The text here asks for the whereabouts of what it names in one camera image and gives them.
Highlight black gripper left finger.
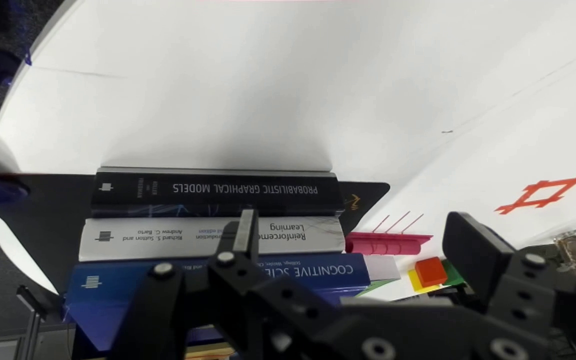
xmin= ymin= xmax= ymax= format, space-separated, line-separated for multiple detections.
xmin=215 ymin=209 xmax=258 ymax=265

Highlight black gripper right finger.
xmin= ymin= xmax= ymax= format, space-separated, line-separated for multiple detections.
xmin=442 ymin=212 xmax=514 ymax=313

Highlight blue top book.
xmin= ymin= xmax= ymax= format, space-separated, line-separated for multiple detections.
xmin=66 ymin=252 xmax=377 ymax=360

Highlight black bottom book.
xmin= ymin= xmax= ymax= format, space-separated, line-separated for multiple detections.
xmin=91 ymin=170 xmax=341 ymax=219

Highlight white book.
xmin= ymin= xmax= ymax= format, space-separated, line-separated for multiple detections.
xmin=77 ymin=217 xmax=345 ymax=262

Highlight green orange yellow blocks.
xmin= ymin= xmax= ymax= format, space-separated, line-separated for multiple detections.
xmin=371 ymin=258 xmax=463 ymax=296

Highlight pink flat block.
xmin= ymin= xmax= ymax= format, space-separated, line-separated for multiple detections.
xmin=345 ymin=232 xmax=427 ymax=257

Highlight round white table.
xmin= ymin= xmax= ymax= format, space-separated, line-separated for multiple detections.
xmin=0 ymin=0 xmax=576 ymax=296

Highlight black mat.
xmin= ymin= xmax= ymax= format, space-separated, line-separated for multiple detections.
xmin=0 ymin=170 xmax=390 ymax=284

